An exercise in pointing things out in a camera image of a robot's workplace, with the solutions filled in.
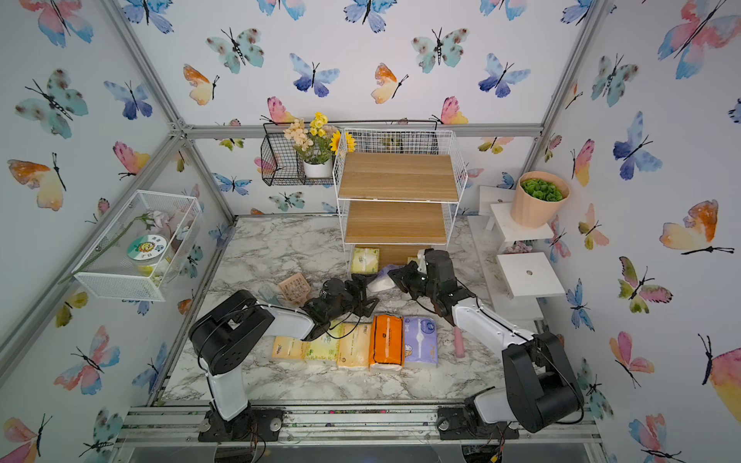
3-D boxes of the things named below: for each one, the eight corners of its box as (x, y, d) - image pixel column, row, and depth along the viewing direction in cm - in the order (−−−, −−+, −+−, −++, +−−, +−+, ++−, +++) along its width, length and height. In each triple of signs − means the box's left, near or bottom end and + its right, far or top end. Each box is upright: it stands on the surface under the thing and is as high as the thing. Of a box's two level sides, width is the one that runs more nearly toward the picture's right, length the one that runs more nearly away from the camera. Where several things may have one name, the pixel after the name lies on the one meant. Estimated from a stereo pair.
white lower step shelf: (492, 318, 94) (508, 294, 82) (481, 274, 104) (493, 247, 92) (543, 318, 93) (566, 294, 82) (526, 273, 104) (544, 247, 92)
